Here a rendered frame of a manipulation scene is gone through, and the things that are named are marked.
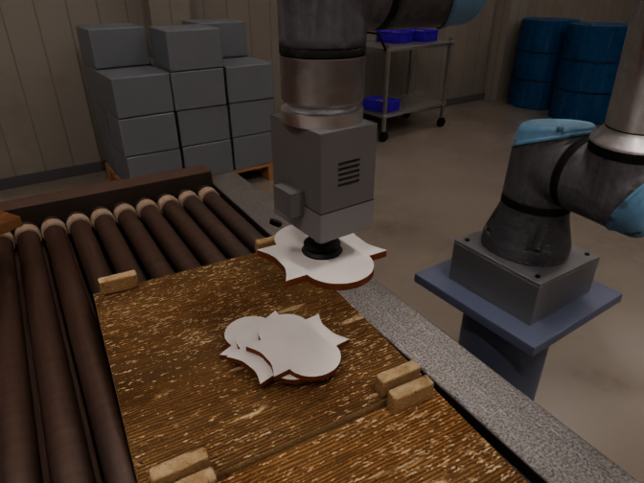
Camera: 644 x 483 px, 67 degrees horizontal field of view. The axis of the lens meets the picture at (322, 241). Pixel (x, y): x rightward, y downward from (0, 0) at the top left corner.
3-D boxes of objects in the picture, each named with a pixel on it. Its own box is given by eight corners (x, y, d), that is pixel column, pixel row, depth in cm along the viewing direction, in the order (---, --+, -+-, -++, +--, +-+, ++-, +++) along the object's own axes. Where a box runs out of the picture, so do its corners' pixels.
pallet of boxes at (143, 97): (238, 153, 435) (226, 17, 383) (279, 178, 381) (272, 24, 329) (107, 178, 380) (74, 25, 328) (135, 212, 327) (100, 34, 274)
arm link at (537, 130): (534, 179, 92) (553, 106, 86) (597, 206, 82) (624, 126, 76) (486, 188, 88) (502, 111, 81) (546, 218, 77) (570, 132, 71)
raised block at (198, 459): (208, 460, 52) (205, 442, 50) (214, 473, 50) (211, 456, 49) (149, 485, 49) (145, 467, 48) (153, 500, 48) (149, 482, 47)
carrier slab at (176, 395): (289, 250, 94) (288, 243, 94) (426, 389, 63) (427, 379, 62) (94, 301, 80) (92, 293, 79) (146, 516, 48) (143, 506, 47)
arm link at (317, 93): (310, 62, 38) (259, 51, 44) (311, 122, 40) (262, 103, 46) (383, 55, 42) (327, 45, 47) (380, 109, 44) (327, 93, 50)
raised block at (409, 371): (411, 373, 63) (413, 356, 62) (421, 382, 62) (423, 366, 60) (373, 390, 61) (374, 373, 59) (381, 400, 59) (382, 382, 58)
